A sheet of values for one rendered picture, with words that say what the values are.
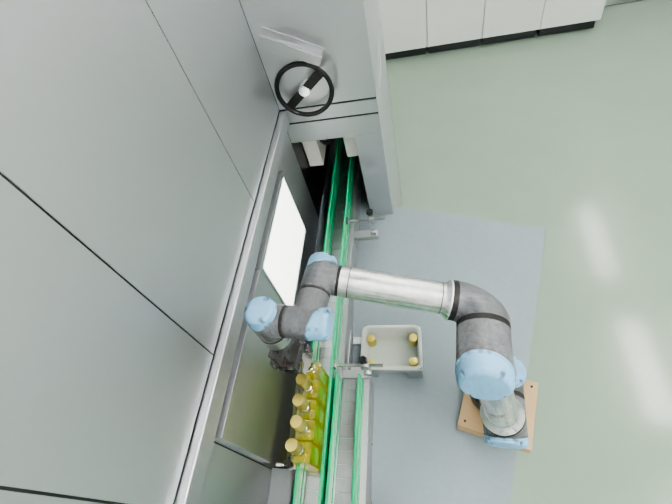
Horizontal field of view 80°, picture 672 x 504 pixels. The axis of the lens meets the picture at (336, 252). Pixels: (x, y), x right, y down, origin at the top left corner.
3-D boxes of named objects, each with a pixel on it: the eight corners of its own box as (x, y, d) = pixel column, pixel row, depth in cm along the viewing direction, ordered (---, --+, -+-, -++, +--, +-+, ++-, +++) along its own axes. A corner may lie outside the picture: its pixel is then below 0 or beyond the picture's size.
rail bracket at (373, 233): (353, 240, 188) (344, 208, 170) (389, 238, 185) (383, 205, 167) (352, 248, 185) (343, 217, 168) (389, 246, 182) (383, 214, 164)
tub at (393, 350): (365, 334, 162) (362, 325, 155) (421, 333, 157) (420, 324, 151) (363, 377, 152) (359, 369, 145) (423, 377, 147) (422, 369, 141)
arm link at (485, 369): (526, 403, 121) (509, 310, 84) (531, 457, 112) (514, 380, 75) (484, 401, 126) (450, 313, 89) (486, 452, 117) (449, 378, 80)
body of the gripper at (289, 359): (275, 372, 108) (259, 355, 99) (283, 342, 113) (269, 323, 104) (302, 375, 106) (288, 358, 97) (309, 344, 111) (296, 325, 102)
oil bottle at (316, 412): (314, 415, 135) (296, 396, 118) (330, 415, 134) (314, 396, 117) (312, 433, 132) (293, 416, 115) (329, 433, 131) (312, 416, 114)
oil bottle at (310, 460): (309, 452, 129) (290, 438, 112) (326, 453, 127) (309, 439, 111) (307, 472, 125) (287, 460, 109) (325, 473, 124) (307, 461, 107)
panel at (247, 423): (300, 229, 173) (275, 170, 146) (307, 228, 172) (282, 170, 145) (261, 462, 120) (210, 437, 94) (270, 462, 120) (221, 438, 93)
